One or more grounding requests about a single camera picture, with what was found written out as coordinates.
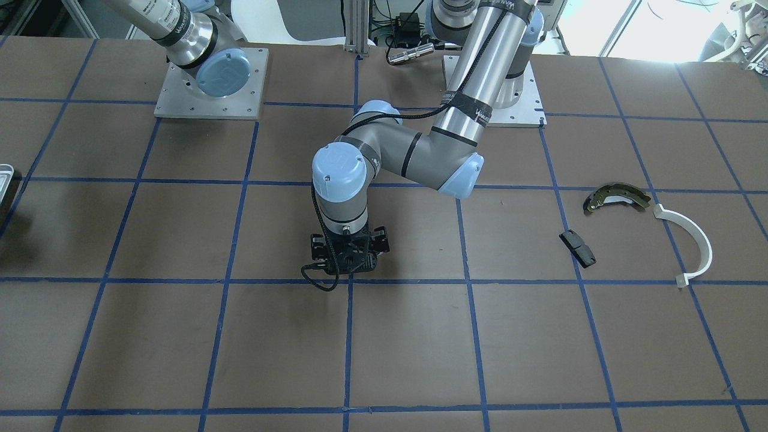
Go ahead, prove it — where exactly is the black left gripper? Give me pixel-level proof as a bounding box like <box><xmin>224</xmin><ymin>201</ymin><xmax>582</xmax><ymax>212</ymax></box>
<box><xmin>310</xmin><ymin>225</ymin><xmax>390</xmax><ymax>276</ymax></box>

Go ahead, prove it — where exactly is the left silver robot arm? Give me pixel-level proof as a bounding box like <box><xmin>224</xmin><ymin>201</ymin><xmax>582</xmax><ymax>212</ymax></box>
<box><xmin>305</xmin><ymin>1</ymin><xmax>541</xmax><ymax>277</ymax></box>

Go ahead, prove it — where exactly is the black brake pad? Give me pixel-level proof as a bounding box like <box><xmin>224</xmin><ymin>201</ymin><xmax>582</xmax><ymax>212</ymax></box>
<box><xmin>559</xmin><ymin>230</ymin><xmax>597</xmax><ymax>268</ymax></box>

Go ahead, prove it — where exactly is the aluminium frame post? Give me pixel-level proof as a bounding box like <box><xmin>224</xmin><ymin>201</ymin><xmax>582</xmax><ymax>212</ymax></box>
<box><xmin>342</xmin><ymin>0</ymin><xmax>371</xmax><ymax>58</ymax></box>

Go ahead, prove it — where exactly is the silver cylindrical connector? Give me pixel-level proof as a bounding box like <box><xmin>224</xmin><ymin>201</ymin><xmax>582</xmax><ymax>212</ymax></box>
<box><xmin>386</xmin><ymin>42</ymin><xmax>434</xmax><ymax>66</ymax></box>

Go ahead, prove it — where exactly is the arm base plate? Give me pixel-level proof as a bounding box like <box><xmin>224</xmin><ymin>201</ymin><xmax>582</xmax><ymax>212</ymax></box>
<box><xmin>431</xmin><ymin>51</ymin><xmax>546</xmax><ymax>145</ymax></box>
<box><xmin>154</xmin><ymin>47</ymin><xmax>269</xmax><ymax>120</ymax></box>

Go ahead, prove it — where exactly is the olive curved brake shoe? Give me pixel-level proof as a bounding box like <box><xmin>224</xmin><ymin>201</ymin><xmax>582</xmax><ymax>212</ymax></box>
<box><xmin>583</xmin><ymin>182</ymin><xmax>651</xmax><ymax>214</ymax></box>

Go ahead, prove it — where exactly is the metal tray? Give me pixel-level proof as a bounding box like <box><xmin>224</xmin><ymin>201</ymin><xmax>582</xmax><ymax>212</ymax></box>
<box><xmin>1</xmin><ymin>163</ymin><xmax>16</xmax><ymax>205</ymax></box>

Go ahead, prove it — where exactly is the white curved plastic bracket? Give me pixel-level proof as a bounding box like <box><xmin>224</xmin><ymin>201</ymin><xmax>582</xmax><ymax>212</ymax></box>
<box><xmin>653</xmin><ymin>204</ymin><xmax>713</xmax><ymax>288</ymax></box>

